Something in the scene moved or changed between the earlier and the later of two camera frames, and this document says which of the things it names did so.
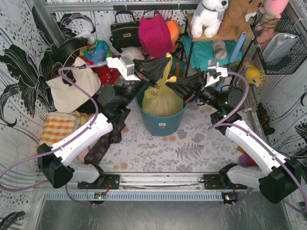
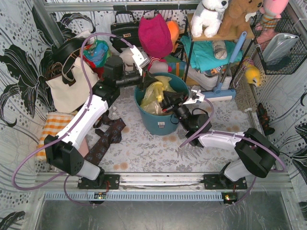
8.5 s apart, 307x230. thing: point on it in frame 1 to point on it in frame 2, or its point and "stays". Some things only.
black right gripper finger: [192, 81] to [171, 98]
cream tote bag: [67, 97] stays
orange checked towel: [57, 125] stays
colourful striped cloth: [97, 52] stays
